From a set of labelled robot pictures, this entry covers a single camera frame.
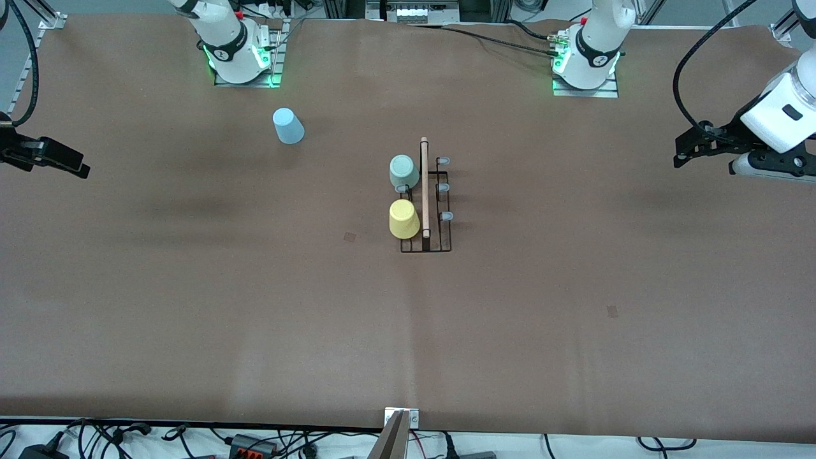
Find black wire cup rack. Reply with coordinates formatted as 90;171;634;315
394;136;455;254

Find pale green plastic cup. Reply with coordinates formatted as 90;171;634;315
390;155;421;191

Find yellow plastic cup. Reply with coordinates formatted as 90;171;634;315
389;199;421;240

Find light blue plastic cup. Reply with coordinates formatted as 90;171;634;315
272;107;305;145

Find black power adapter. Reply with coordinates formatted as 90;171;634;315
18;432;69;459

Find black box orange terminals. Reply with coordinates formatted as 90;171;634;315
228;433;279;457

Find brown table cover mat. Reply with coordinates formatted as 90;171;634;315
0;14;816;444

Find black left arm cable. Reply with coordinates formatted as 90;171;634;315
673;0;762;131

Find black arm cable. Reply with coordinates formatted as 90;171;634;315
0;0;40;128
673;0;762;131

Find slotted aluminium side rail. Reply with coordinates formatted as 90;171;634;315
0;29;47;138

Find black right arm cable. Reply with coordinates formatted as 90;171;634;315
0;0;40;128

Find aluminium frame profile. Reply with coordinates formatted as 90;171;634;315
22;0;68;31
768;0;816;43

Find left arm aluminium base plate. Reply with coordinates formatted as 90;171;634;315
551;29;620;99

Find long black cable on mat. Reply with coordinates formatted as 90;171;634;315
408;20;558;58

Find right arm aluminium base plate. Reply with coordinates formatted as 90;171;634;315
214;18;286;88

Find metal frame bracket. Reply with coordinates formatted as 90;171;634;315
367;411;410;459

